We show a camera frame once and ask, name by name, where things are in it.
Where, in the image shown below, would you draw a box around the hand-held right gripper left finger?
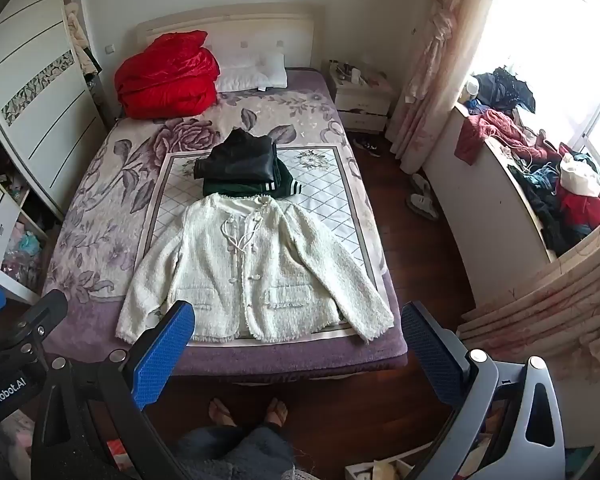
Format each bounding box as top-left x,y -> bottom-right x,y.
30,300 -> 201,480

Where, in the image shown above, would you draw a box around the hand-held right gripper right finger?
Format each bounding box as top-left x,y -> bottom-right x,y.
400,301 -> 565,480

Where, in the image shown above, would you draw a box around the white tweed jacket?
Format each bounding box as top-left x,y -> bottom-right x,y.
116,194 -> 395,345

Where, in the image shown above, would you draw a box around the pile of clothes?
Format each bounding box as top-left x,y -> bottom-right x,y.
454,66 -> 600,257

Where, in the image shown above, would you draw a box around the person's left foot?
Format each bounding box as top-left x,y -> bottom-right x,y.
209,398 -> 239,429

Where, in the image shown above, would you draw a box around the person's foot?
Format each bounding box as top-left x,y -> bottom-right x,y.
262,398 -> 291,432
209,398 -> 239,429

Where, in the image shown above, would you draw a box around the person's dark trouser legs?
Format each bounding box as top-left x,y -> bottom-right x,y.
172,424 -> 301,480

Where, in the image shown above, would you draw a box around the open white box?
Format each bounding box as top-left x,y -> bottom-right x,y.
345,454 -> 417,480

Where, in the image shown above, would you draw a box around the person's right foot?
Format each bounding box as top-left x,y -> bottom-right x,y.
262,398 -> 291,432

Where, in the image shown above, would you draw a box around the pink floral curtain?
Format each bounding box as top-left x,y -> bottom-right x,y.
457,215 -> 600,386

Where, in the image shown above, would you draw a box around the white window bench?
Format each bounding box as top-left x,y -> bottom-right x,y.
422,102 -> 600,307

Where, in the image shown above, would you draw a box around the green folded garment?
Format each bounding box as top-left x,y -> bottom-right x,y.
202,160 -> 301,199

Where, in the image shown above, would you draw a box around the black folded garment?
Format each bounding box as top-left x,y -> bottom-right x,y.
195,128 -> 281,184

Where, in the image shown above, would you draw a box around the dark shoe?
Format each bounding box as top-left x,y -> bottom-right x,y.
352,137 -> 381,157

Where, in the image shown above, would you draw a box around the white cloth bundle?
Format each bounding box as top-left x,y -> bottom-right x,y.
558,152 -> 600,199

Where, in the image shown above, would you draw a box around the white sliding-door wardrobe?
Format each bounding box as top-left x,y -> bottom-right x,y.
0,0 -> 108,222

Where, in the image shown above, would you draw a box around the white nightstand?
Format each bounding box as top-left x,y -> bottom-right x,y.
328,67 -> 393,134

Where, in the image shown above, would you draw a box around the red quilt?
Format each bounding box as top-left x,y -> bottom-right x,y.
114,30 -> 221,120

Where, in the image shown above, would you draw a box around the beige hanging cloth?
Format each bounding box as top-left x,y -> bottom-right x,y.
64,2 -> 99,77

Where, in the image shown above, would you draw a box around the white pillow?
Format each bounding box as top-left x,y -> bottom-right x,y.
215,51 -> 288,93

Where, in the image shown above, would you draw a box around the pink tied curtain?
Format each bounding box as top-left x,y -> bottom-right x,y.
385,0 -> 505,175

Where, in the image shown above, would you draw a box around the bed with white headboard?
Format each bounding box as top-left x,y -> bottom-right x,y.
40,2 -> 411,386

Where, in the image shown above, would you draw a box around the window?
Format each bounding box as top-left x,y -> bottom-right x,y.
472,0 -> 600,158

